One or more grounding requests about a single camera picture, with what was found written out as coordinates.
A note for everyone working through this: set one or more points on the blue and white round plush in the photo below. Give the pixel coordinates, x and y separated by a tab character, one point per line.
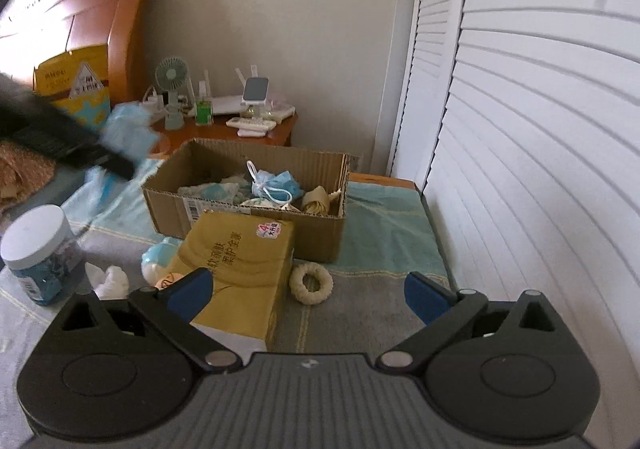
155	264

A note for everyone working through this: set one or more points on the wooden bed headboard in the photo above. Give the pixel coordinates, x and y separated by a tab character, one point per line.
75	19

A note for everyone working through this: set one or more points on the blue face mask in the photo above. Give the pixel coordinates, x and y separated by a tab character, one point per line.
280	181

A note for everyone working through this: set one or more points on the olive yellow tissue pack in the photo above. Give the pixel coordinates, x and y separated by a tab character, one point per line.
235	269

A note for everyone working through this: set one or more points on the green label spray bottle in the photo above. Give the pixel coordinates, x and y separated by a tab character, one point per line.
204	111

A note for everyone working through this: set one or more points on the smartphone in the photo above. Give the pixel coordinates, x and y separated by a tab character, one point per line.
256	90

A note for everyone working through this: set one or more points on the blue white patterned sachet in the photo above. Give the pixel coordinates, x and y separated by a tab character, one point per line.
210	190

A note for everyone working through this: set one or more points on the orange floral cloth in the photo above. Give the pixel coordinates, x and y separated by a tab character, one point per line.
25	174

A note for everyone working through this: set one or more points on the teal bed sheet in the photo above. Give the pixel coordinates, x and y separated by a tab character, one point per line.
65	189

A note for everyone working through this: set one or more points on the cardboard box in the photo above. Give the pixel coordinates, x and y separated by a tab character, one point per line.
320	239

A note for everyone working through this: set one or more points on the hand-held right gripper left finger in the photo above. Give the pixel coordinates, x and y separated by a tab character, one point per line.
192	296

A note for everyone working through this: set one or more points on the yellow snack bag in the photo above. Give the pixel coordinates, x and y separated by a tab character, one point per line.
65	74

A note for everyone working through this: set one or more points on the plastic jar with white lid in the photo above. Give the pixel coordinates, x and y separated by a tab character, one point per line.
35	234

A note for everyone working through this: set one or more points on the wooden nightstand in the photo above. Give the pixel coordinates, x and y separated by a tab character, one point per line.
280	129

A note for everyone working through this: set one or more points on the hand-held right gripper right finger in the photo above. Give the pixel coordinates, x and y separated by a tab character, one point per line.
425	301

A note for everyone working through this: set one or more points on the white louvered closet door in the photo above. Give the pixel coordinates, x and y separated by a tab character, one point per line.
540	154
430	54

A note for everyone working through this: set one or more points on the stack of blue face masks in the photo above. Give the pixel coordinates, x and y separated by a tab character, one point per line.
127	129

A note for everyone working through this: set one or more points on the white crumpled cloth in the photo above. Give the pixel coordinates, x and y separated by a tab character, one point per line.
114	281

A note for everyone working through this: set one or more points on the white router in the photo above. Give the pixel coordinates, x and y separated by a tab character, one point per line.
225	106

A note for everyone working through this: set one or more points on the green mini desk fan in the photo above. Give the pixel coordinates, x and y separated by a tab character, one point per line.
171	71

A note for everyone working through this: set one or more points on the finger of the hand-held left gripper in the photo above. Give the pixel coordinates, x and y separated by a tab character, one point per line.
117	165

